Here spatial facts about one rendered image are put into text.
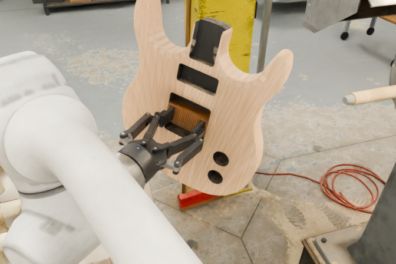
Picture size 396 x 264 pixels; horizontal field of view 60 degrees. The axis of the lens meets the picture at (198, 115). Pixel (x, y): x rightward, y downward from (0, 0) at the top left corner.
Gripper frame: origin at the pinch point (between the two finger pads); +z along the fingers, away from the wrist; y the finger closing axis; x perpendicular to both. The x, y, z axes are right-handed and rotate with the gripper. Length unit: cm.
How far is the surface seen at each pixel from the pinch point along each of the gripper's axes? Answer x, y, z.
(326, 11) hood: 24.7, 16.6, 26.0
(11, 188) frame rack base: -23.5, -30.1, -21.7
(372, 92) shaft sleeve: 9.2, 33.7, 30.5
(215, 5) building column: -1, -34, 86
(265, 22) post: -31, -34, 183
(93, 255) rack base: -27.6, -5.3, -21.8
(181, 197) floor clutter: -112, -25, 76
